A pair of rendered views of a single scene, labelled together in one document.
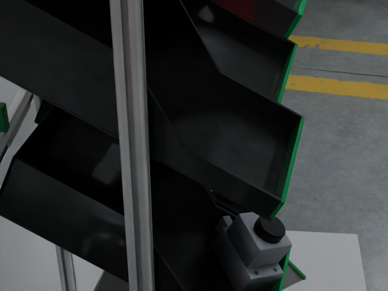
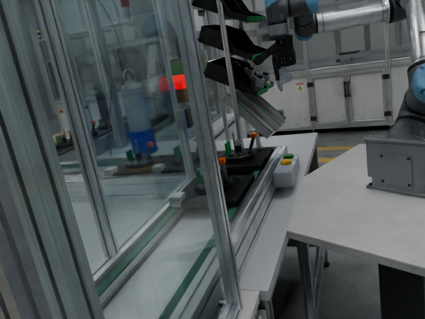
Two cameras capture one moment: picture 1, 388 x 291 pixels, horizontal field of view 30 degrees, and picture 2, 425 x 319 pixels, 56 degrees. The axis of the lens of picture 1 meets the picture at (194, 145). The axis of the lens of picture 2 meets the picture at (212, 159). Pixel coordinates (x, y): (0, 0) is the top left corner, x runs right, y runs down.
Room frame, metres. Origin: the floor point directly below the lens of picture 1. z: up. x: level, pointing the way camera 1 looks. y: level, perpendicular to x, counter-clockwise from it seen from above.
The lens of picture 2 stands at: (-1.33, -0.36, 1.45)
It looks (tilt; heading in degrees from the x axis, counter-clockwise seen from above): 16 degrees down; 17
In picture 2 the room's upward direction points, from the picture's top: 10 degrees counter-clockwise
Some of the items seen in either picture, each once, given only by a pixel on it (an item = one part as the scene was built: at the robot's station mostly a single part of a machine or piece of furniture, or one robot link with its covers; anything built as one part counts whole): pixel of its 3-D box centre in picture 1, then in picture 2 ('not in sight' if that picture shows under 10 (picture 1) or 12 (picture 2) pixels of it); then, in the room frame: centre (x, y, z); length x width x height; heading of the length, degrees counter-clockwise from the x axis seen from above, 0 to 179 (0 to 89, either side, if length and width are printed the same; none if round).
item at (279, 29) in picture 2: not in sight; (277, 30); (0.29, -0.20, 1.45); 0.08 x 0.08 x 0.05
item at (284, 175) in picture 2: not in sight; (286, 170); (0.15, -0.19, 0.93); 0.21 x 0.07 x 0.06; 176
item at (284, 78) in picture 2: not in sight; (284, 79); (0.27, -0.21, 1.27); 0.06 x 0.03 x 0.09; 86
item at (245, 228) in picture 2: not in sight; (262, 193); (-0.04, -0.11, 0.91); 0.89 x 0.06 x 0.11; 176
